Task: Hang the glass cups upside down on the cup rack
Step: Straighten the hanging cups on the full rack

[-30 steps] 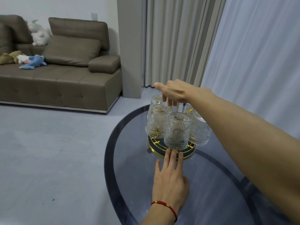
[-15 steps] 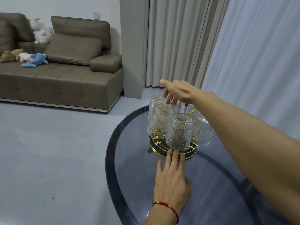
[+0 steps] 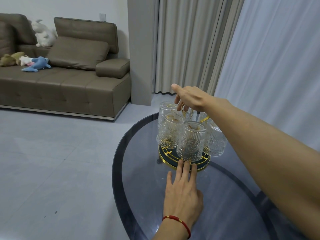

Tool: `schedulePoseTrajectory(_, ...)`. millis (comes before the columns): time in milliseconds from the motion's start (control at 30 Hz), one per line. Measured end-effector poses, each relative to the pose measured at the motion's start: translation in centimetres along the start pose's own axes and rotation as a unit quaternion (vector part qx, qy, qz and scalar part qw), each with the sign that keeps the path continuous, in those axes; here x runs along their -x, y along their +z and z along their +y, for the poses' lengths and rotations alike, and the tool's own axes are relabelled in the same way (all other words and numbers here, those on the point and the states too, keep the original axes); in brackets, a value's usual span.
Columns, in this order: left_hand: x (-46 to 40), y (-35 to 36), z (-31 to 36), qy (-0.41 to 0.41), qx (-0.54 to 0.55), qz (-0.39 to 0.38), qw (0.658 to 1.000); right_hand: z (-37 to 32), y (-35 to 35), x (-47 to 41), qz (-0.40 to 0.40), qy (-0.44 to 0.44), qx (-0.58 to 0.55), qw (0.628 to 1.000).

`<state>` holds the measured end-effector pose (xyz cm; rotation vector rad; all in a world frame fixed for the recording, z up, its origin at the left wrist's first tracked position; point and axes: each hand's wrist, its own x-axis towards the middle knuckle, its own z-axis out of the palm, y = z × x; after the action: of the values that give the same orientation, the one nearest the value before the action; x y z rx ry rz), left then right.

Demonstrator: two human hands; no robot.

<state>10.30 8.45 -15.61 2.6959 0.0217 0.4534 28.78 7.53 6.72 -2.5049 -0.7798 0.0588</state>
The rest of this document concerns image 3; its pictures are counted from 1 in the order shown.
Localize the person's right hand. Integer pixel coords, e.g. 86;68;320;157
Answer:
171;83;213;113

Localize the person's left hand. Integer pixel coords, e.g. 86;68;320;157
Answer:
162;161;204;230

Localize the gold cup rack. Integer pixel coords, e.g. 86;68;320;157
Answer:
158;103;212;172

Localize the person's right forearm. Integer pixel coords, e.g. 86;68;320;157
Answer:
200;97;320;240

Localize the person's left forearm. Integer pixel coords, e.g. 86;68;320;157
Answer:
150;218;191;240

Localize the clear embossed drinking glass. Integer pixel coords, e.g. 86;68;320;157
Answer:
156;113;186;149
203;119;228;157
185;107;200;123
158;101;179;130
176;121;207;162

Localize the beige pleated curtain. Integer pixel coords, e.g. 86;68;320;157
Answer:
155;0;246;97

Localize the brown leather sofa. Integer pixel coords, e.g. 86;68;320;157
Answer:
0;13;132;122

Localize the white sheer curtain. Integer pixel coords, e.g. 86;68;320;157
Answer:
214;0;320;154

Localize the brown rectangular throw pillow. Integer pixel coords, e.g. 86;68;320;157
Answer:
46;36;110;71

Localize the blue dolphin plush toy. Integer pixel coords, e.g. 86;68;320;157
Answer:
21;56;52;72

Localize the white and pink plush toy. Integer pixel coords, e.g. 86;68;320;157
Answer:
19;56;35;67

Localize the white rabbit plush toy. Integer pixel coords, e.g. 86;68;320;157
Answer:
31;19;58;48

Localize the tan plush toy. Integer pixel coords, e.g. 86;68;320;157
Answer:
11;51;26;65

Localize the brown plush toy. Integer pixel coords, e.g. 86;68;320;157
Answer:
0;54;17;67

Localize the red string bracelet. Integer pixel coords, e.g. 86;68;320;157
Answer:
162;215;192;240

